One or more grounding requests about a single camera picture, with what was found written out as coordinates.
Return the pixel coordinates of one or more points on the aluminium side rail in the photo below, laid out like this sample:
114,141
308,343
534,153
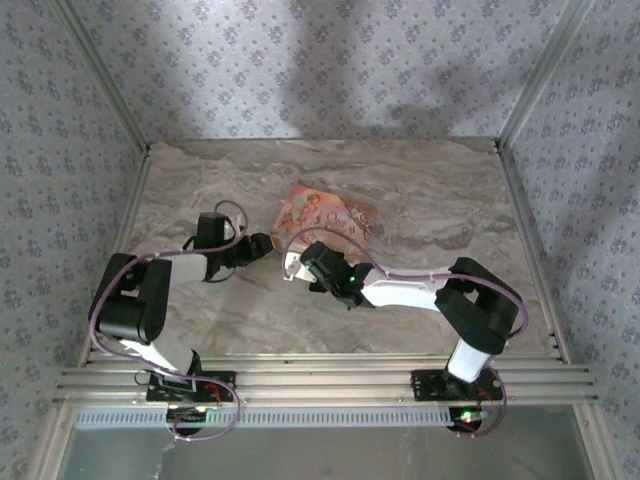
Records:
532,250

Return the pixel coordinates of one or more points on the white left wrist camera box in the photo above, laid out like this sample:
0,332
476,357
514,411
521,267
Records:
231,231

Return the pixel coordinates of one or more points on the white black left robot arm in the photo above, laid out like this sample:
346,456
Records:
185,265

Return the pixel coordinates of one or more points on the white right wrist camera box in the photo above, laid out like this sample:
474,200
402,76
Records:
292,272

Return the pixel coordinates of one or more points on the green lit controller board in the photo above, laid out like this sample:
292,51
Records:
192,415
467,417

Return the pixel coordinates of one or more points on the aluminium frame post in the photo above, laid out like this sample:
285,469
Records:
100,70
545,70

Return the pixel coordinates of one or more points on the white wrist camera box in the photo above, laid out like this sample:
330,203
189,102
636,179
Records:
292,272
231,231

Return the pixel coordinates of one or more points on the aluminium front rail beam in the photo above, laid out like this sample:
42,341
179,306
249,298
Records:
325,380

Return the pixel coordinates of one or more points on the pink floral printed pouch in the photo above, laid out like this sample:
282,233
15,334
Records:
320,210

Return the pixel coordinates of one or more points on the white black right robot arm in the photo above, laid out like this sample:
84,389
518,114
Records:
400,295

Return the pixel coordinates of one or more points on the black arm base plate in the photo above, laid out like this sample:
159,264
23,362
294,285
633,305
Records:
220,387
427,385

